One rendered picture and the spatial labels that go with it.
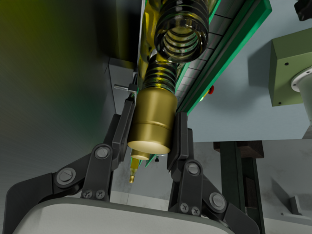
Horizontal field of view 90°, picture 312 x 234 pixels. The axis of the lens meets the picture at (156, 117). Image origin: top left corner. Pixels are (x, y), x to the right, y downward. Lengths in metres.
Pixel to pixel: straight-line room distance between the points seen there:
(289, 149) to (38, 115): 3.62
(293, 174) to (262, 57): 3.02
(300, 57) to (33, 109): 0.59
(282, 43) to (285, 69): 0.07
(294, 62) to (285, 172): 3.05
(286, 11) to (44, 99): 0.57
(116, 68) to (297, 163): 3.40
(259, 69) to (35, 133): 0.69
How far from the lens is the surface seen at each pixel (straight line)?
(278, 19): 0.60
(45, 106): 0.21
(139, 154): 0.28
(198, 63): 0.47
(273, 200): 3.47
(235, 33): 0.37
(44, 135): 0.23
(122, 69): 0.53
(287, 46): 0.60
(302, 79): 0.64
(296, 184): 3.54
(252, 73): 0.72
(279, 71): 0.61
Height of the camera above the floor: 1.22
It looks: 26 degrees down
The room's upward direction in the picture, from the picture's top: 171 degrees counter-clockwise
